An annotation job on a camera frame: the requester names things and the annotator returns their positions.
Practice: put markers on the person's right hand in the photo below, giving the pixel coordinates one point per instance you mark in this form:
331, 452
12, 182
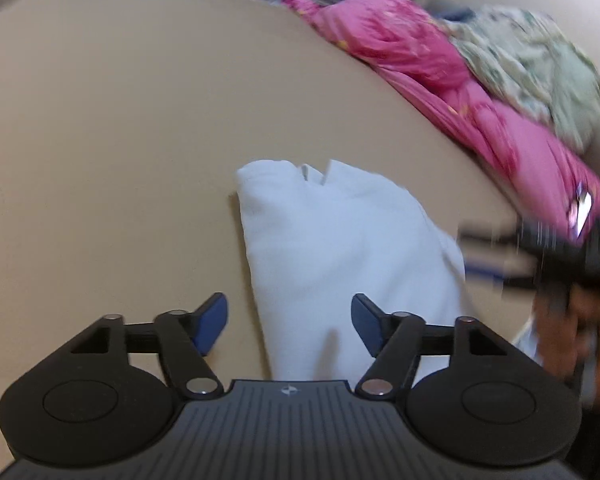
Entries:
570, 330

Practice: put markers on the small glossy packet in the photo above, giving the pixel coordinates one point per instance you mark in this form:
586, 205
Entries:
582, 206

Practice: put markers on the white long-sleeve shirt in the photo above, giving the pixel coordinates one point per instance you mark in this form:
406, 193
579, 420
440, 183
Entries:
330, 260

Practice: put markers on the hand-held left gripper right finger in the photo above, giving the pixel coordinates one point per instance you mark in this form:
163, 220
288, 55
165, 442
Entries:
367, 325

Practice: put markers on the beige bed mat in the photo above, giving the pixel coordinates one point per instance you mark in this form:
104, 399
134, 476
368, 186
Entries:
105, 135

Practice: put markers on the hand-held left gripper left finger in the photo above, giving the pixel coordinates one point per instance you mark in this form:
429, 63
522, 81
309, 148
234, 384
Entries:
211, 321

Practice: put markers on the green floral cloth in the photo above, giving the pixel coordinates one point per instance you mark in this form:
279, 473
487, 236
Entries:
540, 70

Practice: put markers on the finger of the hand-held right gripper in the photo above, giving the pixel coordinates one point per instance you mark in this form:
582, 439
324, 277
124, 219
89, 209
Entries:
505, 272
490, 241

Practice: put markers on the pink quilt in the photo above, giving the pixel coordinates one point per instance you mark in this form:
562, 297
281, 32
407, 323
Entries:
430, 60

